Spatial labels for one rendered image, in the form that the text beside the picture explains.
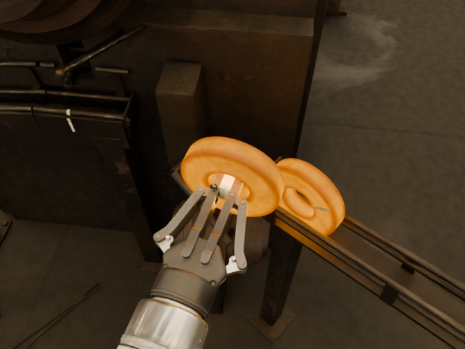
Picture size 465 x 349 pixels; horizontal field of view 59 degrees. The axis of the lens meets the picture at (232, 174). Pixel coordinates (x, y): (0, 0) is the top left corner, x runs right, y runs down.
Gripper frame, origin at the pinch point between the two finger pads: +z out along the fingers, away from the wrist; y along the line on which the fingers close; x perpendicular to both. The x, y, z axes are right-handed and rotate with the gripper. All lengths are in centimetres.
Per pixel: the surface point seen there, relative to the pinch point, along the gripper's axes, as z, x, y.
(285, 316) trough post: 6, -84, 14
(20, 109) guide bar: 10, -14, -51
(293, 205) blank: 7.7, -17.1, 9.1
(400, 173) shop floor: 76, -88, 44
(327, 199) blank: 5.3, -7.9, 14.2
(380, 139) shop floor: 92, -89, 34
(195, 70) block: 23.8, -5.4, -15.9
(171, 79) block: 19.8, -5.2, -19.2
